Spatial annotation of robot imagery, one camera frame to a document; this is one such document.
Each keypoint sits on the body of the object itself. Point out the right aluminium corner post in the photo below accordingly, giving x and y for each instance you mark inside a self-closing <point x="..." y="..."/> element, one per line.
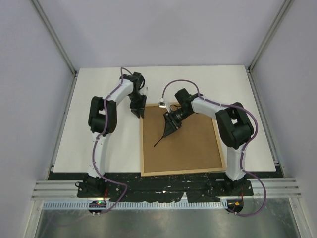
<point x="278" y="19"/>

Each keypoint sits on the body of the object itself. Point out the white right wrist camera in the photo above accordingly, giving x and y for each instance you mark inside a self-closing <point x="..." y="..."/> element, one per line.
<point x="164" y="104"/>

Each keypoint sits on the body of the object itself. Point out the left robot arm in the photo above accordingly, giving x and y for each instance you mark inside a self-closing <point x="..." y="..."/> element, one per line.
<point x="103" y="121"/>

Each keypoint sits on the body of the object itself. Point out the aluminium corner post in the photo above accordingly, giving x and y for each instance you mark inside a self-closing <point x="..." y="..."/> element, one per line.
<point x="51" y="31"/>
<point x="278" y="19"/>

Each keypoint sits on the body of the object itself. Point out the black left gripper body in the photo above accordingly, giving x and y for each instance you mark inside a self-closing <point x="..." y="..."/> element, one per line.
<point x="136" y="100"/>

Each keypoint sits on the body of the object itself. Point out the left aluminium corner post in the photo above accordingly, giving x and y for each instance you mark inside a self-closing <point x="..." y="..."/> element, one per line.
<point x="51" y="31"/>

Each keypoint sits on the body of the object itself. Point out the white slotted cable duct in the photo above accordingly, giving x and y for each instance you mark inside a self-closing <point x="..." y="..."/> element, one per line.
<point x="86" y="205"/>

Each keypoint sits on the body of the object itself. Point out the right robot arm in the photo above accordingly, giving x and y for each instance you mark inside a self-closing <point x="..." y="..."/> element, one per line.
<point x="234" y="127"/>

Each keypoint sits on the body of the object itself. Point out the wooden picture frame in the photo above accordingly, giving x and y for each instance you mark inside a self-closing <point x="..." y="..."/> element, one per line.
<point x="194" y="148"/>

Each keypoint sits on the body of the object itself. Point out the black speckled base plate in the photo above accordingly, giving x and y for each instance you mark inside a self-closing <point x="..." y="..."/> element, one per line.
<point x="132" y="187"/>

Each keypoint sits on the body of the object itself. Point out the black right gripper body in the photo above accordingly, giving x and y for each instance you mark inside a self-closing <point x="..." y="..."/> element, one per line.
<point x="179" y="115"/>

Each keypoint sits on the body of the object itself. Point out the aluminium rail across front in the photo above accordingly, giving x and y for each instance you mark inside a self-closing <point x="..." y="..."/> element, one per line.
<point x="63" y="190"/>

